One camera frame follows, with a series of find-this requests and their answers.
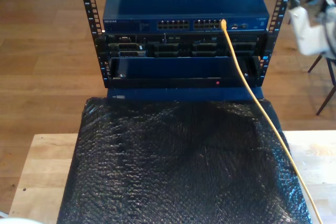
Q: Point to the dark metal-legged chair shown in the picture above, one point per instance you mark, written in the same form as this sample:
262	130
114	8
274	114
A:
331	77

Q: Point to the black rack server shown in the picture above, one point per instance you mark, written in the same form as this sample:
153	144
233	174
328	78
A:
183	48

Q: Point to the black rack shelf tray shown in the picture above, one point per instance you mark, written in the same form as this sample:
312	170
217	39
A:
170	82

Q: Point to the black bubble-wrap mat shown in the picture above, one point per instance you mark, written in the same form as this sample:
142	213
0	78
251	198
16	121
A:
157	169

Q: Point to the blue rack base plate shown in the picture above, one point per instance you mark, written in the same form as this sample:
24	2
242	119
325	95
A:
183	94

